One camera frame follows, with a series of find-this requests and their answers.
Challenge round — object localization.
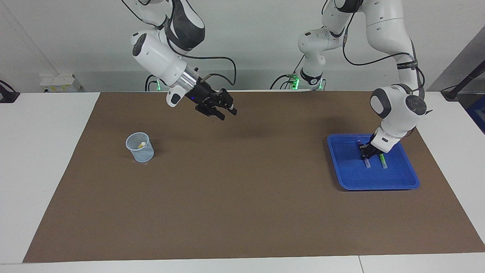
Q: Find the black right base cable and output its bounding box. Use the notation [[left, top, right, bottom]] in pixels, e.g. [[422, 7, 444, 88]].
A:
[[145, 73, 160, 92]]

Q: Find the light blue mesh cup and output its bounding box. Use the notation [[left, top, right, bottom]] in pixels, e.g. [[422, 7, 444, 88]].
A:
[[125, 132, 155, 163]]

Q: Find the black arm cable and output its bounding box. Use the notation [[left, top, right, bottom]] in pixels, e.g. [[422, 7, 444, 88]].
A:
[[122, 0, 237, 86], [342, 0, 427, 91]]

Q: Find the black clamp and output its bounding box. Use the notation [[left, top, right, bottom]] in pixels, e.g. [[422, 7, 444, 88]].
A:
[[0, 80, 20, 104]]

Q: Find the black base cable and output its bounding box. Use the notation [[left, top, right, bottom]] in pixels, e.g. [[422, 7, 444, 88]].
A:
[[145, 73, 160, 92], [270, 57, 305, 90]]

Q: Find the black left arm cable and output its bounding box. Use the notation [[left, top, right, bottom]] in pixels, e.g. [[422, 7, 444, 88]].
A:
[[342, 0, 427, 91]]

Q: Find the purple pen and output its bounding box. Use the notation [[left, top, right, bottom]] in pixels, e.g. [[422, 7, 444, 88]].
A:
[[356, 140, 371, 170]]

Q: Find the black stand pole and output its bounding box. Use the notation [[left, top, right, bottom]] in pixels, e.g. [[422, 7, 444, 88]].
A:
[[441, 60, 485, 101]]

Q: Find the black left base cable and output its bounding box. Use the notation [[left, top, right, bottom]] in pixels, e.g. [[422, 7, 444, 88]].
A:
[[270, 57, 305, 90]]

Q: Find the blue plastic tray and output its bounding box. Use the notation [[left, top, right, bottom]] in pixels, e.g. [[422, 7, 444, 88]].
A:
[[327, 133, 420, 191]]

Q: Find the white box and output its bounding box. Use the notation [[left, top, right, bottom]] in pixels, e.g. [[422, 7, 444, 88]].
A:
[[39, 73, 82, 93]]

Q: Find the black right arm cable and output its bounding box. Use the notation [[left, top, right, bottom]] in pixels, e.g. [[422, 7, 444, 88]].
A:
[[122, 0, 237, 86]]

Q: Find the blue object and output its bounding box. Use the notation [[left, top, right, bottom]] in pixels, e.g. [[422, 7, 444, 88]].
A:
[[467, 95, 485, 134]]

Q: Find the brown table mat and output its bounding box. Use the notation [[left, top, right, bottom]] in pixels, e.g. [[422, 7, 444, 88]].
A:
[[23, 90, 485, 263]]

